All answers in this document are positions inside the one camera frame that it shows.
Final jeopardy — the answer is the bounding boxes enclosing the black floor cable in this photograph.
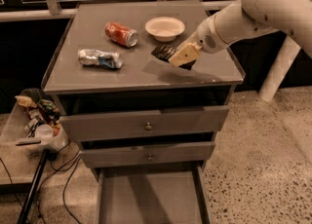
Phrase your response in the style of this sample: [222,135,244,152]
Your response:
[0,141,84,224]

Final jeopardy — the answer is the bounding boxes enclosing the black rxbar chocolate bar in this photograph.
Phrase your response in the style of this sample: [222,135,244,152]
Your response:
[151,44,195,70]

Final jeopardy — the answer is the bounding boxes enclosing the grey drawer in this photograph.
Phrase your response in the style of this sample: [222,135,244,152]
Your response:
[95,162,213,224]
[80,141,215,168]
[60,105,229,142]

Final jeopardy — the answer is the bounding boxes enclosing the clear plastic trash bin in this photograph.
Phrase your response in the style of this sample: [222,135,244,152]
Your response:
[1,89,68,154]

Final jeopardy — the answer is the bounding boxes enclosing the black tripod leg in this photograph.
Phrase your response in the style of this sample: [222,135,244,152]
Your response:
[17,149,50,224]

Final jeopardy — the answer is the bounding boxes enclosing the crushed silver can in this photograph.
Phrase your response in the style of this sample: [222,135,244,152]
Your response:
[78,49,123,69]

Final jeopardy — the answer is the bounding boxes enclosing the red soda can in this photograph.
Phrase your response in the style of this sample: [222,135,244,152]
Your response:
[104,21,138,48]

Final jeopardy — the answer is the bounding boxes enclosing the white plastic cup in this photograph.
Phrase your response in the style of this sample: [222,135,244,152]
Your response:
[35,125,54,138]

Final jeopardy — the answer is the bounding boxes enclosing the grey top drawer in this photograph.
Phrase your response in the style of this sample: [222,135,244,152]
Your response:
[60,105,229,142]

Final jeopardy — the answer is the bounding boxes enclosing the grey bottom drawer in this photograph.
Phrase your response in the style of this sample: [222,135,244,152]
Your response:
[95,162,213,224]

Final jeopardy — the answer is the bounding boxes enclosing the grey middle drawer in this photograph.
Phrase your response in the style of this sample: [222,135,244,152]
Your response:
[80,141,215,168]

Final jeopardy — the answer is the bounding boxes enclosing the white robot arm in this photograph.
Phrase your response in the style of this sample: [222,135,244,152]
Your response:
[169,0,312,67]

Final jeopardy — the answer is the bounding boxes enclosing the white bowl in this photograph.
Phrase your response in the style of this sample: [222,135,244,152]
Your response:
[145,17,185,42]

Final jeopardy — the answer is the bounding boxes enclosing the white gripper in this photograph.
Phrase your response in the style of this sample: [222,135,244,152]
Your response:
[169,16,228,67]

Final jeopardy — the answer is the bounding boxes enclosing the grey drawer cabinet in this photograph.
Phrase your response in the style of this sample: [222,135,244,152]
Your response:
[41,0,246,224]

